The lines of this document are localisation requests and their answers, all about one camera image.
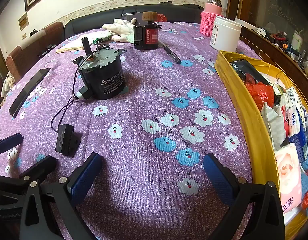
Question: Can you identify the dark blue plastic bag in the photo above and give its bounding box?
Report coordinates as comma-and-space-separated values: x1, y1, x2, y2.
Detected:
288, 129, 307, 162

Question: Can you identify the yellow box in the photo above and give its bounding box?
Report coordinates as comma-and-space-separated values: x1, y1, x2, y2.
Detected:
214, 50, 308, 233

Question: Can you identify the green capped marker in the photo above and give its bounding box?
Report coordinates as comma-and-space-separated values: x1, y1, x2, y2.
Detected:
92, 35, 114, 44

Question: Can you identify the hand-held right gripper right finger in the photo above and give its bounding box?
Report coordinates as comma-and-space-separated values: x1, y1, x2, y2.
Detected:
203, 152, 286, 240

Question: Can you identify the white green tumbler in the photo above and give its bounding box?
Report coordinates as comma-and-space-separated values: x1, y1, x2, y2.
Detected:
293, 30, 304, 52

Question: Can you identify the light blue cloth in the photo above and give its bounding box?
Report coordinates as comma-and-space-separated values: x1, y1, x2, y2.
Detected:
301, 172, 308, 205

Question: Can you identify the white wipes pack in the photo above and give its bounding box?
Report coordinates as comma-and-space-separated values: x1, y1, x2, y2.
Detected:
260, 102, 287, 150

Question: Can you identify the pile of shelf clutter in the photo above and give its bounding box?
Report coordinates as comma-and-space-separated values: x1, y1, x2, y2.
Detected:
254, 22, 308, 75

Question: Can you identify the pink tissue pack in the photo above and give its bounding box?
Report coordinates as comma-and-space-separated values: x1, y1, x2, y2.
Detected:
274, 142, 303, 214

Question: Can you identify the small wall plaque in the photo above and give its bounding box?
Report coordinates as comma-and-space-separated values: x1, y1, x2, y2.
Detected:
18, 13, 29, 31

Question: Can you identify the red white tissue pack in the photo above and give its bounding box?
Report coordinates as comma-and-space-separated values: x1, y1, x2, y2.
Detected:
285, 105, 301, 138

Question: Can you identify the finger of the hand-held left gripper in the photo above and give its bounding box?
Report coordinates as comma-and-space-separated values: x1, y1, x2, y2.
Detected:
18, 155, 57, 183
0, 132, 24, 155

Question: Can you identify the black pen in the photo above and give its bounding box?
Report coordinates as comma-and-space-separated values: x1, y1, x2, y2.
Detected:
161, 43, 182, 65

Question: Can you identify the black flat device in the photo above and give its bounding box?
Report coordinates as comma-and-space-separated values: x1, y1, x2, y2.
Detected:
8, 67, 51, 119

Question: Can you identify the clear plastic cup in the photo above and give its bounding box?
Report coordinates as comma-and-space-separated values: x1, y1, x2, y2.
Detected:
121, 12, 138, 24

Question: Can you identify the white plastic jar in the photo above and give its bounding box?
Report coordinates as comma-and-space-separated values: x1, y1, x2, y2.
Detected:
210, 15, 242, 53

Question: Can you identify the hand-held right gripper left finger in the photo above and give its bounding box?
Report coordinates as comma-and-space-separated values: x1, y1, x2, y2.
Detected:
19, 152, 103, 240

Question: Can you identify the pink knit sleeve bottle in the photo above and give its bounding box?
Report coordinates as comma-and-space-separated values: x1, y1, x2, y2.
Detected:
199, 0, 223, 37

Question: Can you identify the black motor cable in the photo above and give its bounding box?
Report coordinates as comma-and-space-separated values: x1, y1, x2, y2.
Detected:
51, 52, 81, 133

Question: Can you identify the black cylindrical motor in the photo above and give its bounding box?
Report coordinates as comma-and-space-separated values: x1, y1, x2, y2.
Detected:
73, 37, 128, 100

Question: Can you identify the brown armchair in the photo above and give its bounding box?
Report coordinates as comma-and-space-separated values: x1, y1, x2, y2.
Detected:
6, 21, 64, 85

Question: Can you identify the paper notebook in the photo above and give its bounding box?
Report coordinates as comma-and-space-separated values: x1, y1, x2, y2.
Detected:
55, 39, 112, 54

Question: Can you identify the wooden partition cabinet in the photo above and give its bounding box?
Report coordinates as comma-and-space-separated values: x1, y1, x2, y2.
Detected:
229, 0, 308, 110

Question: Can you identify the black sofa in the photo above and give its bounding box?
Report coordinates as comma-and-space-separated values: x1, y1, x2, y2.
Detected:
64, 4, 204, 39

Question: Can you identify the blue towel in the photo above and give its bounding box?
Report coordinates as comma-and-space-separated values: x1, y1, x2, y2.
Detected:
299, 152, 308, 177

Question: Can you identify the white glove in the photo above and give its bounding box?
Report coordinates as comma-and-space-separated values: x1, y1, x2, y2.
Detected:
102, 18, 137, 43

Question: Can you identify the black capacitor box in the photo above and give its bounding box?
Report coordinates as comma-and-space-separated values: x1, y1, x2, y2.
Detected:
55, 124, 82, 157

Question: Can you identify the blue floral tissue pack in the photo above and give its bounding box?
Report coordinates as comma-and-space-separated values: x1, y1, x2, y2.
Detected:
284, 86, 308, 115

